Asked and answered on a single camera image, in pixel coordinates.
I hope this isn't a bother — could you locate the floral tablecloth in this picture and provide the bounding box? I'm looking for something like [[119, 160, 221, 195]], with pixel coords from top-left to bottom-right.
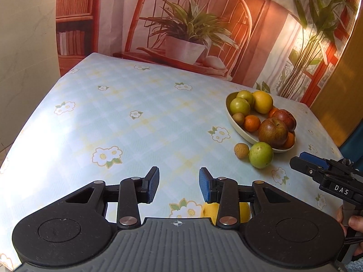
[[1, 53, 341, 270]]

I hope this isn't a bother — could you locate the small tan longan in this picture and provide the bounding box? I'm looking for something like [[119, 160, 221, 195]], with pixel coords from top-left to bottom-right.
[[234, 143, 249, 160]]

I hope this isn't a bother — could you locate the cream round plate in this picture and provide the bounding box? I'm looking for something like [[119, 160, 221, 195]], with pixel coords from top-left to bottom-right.
[[225, 91, 297, 152]]

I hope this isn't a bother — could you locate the teal curtain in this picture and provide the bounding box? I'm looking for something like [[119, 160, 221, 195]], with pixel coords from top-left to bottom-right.
[[340, 130, 363, 163]]

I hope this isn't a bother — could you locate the printed backdrop curtain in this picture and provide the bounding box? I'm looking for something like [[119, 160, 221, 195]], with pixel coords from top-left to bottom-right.
[[55, 0, 362, 105]]

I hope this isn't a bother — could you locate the orange mandarin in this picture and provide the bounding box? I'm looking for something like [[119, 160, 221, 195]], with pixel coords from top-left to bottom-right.
[[268, 107, 279, 118], [243, 115, 261, 133], [281, 132, 295, 149]]

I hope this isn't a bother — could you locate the brown kiwi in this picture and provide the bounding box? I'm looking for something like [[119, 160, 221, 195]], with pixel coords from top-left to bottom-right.
[[232, 112, 245, 127]]

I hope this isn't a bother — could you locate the large red apple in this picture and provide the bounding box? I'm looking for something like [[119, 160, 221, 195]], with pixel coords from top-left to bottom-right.
[[258, 117, 289, 148]]

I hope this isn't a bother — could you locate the green apple on table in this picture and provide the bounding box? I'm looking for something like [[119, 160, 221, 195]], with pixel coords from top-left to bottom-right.
[[249, 142, 274, 169]]

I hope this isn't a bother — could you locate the person's right hand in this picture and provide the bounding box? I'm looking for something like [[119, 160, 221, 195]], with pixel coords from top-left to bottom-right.
[[336, 205, 363, 236]]

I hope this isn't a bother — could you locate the green apple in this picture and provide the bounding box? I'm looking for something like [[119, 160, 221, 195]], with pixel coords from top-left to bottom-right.
[[249, 142, 274, 169], [230, 98, 250, 116]]

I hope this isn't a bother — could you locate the green-yellow apple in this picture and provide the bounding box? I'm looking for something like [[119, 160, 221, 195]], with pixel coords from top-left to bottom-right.
[[236, 90, 255, 108]]

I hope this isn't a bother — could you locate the yellow orange fruit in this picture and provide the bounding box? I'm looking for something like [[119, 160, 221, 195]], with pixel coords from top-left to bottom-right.
[[253, 90, 273, 114]]

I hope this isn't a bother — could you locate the wooden door panel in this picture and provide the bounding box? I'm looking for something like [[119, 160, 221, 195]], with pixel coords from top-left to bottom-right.
[[311, 11, 362, 146]]

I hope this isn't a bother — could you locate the yellow lemon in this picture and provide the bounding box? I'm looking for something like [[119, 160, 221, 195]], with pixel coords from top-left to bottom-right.
[[201, 203, 251, 225]]

